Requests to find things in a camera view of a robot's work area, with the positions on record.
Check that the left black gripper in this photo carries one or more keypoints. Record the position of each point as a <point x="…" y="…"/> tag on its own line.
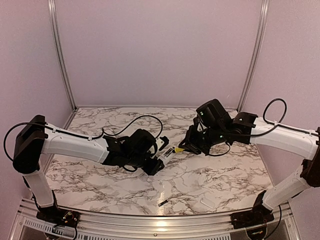
<point x="153" y="169"/>

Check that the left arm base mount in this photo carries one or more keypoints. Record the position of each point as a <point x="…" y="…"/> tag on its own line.
<point x="58" y="216"/>

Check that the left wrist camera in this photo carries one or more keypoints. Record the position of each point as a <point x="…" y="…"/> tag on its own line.
<point x="162" y="142"/>

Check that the right aluminium corner post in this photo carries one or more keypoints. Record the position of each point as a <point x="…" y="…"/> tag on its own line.
<point x="260" y="33"/>

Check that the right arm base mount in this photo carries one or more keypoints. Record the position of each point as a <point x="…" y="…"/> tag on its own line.
<point x="259" y="214"/>

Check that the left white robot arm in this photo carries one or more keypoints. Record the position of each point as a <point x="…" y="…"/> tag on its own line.
<point x="39" y="137"/>

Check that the white remote control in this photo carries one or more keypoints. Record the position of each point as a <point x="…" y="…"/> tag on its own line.
<point x="163" y="158"/>

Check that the left aluminium corner post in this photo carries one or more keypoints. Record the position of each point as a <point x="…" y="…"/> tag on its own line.
<point x="59" y="52"/>

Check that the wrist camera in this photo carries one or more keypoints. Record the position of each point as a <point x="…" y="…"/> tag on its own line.
<point x="162" y="142"/>
<point x="196" y="123"/>

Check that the white battery compartment cover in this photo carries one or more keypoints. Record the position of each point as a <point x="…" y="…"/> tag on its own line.
<point x="207" y="202"/>

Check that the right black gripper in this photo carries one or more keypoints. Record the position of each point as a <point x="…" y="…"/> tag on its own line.
<point x="191" y="144"/>

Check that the yellow handled screwdriver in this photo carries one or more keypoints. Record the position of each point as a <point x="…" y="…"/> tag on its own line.
<point x="178" y="150"/>

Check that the front aluminium rail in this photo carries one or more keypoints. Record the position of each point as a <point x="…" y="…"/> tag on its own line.
<point x="108" y="226"/>

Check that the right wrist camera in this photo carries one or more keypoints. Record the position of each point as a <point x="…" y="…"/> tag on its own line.
<point x="196" y="123"/>

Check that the aluminium corner post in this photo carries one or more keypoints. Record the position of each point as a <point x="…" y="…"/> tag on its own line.
<point x="59" y="52"/>
<point x="260" y="33"/>

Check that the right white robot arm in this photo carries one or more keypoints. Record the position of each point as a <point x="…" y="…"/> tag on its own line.
<point x="248" y="128"/>

